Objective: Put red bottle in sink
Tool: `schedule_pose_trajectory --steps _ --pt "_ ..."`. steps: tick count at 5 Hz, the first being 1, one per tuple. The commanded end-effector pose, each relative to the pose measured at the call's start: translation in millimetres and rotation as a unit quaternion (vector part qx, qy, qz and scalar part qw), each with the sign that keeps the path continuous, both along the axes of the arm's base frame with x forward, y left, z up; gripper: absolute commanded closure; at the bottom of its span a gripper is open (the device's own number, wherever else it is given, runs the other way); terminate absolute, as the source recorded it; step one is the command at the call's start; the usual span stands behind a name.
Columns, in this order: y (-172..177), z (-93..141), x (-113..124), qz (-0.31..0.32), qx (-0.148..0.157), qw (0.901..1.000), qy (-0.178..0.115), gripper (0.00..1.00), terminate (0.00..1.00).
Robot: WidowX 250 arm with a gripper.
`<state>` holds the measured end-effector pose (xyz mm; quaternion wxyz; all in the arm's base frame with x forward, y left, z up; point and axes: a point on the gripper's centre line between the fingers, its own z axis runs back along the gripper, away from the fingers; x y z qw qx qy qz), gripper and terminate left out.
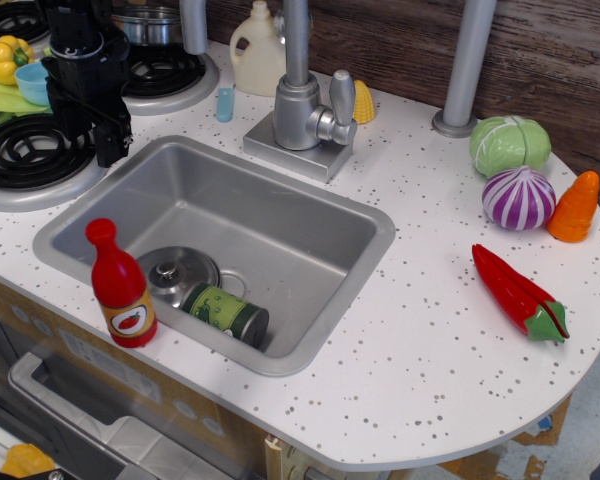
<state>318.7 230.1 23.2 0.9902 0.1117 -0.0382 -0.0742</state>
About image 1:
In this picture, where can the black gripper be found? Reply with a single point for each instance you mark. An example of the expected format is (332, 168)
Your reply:
(85, 93)

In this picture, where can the green toy cabbage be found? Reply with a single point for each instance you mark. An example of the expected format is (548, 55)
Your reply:
(503, 142)

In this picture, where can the black front stove burner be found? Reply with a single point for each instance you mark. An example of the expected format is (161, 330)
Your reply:
(35, 154)

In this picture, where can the red toy chili pepper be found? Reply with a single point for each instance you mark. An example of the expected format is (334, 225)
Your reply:
(531, 309)

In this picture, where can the green pickle can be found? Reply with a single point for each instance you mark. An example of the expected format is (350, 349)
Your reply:
(232, 315)

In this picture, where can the yellow corn piece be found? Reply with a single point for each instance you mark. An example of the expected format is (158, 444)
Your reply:
(364, 110)

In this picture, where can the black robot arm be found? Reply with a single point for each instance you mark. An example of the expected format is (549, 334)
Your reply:
(79, 28)

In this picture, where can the grey toy faucet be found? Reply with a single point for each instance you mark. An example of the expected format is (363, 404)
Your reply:
(302, 134)

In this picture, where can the yellow toy bell pepper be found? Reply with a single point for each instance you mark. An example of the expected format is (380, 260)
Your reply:
(14, 53)

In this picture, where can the grey right support pole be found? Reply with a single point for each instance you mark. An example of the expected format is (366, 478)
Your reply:
(456, 119)

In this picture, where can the orange toy carrot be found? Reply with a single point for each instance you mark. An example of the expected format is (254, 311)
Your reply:
(575, 210)

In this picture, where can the steel pot lid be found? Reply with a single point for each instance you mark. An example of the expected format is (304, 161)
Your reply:
(173, 272)

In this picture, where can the green toy leaf vegetable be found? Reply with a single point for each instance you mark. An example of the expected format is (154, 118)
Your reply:
(11, 101)

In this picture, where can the grey support pole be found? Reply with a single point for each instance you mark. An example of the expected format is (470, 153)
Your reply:
(456, 119)
(194, 26)

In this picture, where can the oven door with handle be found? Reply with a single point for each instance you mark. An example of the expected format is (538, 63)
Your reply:
(97, 417)

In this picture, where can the black back left burner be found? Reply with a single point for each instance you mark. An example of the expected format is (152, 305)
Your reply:
(21, 19)

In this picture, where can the light blue small cylinder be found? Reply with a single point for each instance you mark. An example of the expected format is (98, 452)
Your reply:
(225, 105)

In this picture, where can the grey left support pole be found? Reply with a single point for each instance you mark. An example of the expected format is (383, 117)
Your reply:
(194, 26)

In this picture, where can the black back right burner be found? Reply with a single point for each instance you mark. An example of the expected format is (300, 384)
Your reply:
(156, 72)

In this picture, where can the grey sink basin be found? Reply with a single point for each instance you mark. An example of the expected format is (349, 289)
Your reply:
(300, 252)

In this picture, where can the steel pot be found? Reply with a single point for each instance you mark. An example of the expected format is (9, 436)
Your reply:
(149, 25)

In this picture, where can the light blue bowl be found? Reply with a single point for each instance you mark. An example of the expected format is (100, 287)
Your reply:
(31, 81)

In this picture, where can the yellow object bottom left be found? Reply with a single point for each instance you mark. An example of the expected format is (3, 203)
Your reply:
(24, 460)

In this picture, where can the cream detergent jug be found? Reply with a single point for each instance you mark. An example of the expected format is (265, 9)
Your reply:
(257, 55)

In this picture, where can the red ketchup bottle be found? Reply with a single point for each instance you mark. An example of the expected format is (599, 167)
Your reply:
(120, 287)

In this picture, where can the purple toy onion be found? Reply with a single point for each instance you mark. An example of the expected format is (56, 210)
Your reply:
(519, 199)

